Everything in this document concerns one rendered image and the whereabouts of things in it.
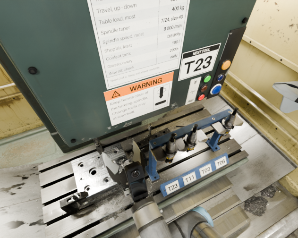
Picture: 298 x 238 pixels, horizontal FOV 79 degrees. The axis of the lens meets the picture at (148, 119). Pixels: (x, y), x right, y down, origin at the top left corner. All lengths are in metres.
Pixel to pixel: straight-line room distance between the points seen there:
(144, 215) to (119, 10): 0.45
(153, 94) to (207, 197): 0.95
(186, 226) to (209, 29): 0.53
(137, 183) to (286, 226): 1.00
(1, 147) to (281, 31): 2.14
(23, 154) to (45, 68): 1.54
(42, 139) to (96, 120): 1.45
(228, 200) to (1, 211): 1.39
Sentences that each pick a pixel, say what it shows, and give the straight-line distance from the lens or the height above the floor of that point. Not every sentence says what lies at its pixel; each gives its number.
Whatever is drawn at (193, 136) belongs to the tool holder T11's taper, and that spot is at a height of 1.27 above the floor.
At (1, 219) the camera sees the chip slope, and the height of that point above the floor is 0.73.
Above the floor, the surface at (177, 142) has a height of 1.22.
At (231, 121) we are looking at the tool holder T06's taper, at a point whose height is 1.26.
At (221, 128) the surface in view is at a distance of 0.94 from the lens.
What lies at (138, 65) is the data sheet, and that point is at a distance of 0.35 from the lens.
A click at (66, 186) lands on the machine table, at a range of 1.16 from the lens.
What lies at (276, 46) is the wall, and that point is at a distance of 1.28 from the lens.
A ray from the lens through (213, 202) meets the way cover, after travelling 1.29.
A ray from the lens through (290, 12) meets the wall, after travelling 1.24.
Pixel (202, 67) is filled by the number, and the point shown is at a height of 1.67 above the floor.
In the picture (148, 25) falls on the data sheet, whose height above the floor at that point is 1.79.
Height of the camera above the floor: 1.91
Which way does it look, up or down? 50 degrees down
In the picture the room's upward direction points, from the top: 1 degrees clockwise
